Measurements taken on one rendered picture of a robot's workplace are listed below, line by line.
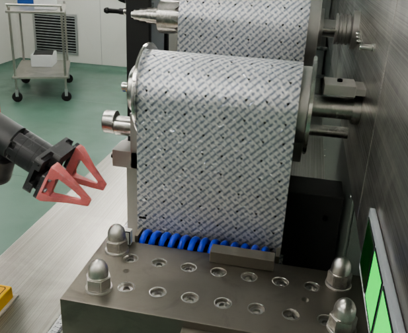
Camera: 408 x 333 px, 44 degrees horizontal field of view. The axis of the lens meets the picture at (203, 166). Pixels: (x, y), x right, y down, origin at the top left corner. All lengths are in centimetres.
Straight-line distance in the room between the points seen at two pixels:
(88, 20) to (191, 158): 617
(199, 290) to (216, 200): 15
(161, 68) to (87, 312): 36
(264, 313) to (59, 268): 45
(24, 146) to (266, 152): 37
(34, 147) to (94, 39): 609
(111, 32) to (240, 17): 588
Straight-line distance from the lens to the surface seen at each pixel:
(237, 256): 75
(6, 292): 92
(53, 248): 106
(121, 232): 76
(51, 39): 714
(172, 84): 74
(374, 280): 47
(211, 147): 75
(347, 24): 99
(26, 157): 83
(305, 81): 73
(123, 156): 88
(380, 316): 44
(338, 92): 75
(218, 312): 67
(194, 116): 74
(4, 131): 84
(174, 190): 79
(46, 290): 94
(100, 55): 689
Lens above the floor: 145
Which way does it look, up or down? 23 degrees down
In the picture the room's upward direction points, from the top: 3 degrees clockwise
